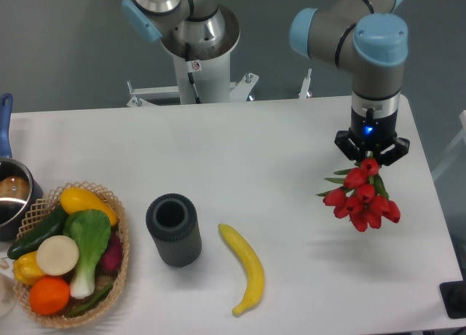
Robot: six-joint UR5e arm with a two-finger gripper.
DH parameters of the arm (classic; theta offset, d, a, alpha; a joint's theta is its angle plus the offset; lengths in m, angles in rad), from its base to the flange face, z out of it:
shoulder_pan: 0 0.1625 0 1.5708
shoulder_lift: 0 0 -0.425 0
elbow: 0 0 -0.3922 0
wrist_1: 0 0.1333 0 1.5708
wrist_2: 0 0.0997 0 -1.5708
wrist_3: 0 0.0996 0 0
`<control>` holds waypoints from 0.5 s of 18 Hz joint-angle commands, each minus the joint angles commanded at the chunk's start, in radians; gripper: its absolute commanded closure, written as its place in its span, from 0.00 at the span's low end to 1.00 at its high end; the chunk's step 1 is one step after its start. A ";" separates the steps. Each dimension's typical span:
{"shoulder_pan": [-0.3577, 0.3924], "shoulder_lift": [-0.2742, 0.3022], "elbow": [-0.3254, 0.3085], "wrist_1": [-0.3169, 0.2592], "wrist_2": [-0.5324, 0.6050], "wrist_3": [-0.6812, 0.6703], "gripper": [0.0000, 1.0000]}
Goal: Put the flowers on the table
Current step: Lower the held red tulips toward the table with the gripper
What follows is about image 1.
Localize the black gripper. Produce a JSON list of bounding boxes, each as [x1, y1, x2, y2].
[[334, 93, 410, 166]]

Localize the red tulip bouquet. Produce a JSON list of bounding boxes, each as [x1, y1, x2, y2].
[[317, 157, 401, 232]]

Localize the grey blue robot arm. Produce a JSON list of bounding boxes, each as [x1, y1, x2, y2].
[[289, 0, 410, 166]]

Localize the second grey robot arm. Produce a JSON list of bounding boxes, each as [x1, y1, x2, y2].
[[122, 0, 218, 42]]

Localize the black device at edge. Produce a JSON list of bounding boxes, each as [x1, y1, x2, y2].
[[439, 280, 465, 319]]

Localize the yellow banana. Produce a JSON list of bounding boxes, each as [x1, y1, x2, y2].
[[218, 224, 265, 317]]

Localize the dark grey ribbed vase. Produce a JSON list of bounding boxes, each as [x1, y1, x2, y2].
[[146, 193, 202, 268]]

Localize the purple sweet potato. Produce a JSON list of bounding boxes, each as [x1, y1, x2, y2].
[[100, 231, 123, 273]]

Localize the green bok choy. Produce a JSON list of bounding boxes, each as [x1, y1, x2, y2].
[[63, 209, 111, 299]]

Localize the yellow squash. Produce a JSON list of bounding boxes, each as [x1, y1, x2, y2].
[[60, 187, 119, 226]]

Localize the woven wicker basket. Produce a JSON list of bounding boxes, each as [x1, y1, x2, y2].
[[14, 181, 130, 328]]

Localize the green cucumber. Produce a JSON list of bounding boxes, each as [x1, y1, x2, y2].
[[7, 204, 68, 260]]

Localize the cream round disc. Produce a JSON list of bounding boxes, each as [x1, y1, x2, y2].
[[36, 235, 79, 276]]

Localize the green chili pepper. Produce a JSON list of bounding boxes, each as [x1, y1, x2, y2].
[[66, 283, 113, 318]]

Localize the orange fruit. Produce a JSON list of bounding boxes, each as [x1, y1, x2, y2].
[[28, 276, 70, 315]]

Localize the yellow bell pepper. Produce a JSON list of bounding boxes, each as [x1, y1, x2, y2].
[[13, 251, 46, 285]]

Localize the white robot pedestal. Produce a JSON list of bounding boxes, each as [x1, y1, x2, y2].
[[127, 5, 259, 107]]

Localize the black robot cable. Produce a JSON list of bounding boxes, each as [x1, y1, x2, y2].
[[183, 42, 202, 104]]

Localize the blue handled saucepan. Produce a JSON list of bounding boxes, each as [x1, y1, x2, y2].
[[1, 93, 43, 242]]

